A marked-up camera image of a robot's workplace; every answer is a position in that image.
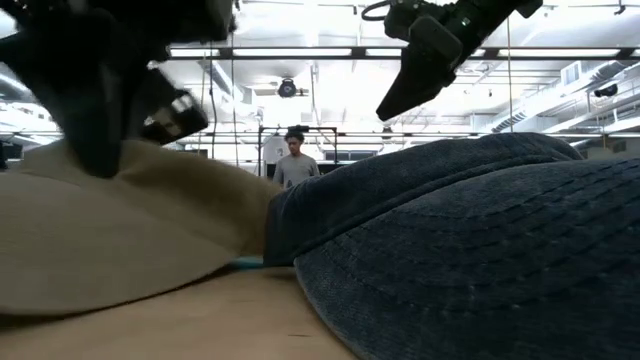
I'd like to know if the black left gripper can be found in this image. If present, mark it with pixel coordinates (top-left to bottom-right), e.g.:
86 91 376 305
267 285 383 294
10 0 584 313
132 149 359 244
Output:
0 0 237 180

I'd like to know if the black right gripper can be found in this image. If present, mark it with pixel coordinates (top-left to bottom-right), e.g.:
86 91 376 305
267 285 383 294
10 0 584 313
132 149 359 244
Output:
375 0 544 123

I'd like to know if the beige cap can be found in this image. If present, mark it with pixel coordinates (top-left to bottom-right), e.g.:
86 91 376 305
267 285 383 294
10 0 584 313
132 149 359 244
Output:
0 137 282 317

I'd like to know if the dark blue denim hat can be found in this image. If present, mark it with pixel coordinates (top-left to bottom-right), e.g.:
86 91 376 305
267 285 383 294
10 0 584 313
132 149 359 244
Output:
262 132 640 360

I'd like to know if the black rig top beam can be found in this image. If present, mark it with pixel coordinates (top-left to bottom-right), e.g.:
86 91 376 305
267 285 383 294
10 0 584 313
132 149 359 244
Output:
168 46 640 62

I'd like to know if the person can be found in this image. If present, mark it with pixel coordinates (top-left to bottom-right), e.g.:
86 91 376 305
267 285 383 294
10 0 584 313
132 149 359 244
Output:
272 130 322 191

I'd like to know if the blue plastic tray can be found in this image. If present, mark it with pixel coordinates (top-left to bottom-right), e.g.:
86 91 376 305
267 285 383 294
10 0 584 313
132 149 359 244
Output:
230 256 266 272

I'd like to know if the black right gripper cable loop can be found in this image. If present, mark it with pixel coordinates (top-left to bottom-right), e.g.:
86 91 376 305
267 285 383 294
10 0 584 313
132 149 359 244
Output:
360 0 393 22

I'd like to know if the black overhead camera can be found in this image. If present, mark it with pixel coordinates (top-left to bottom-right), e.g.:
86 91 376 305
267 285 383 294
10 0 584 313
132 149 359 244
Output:
276 77 299 100

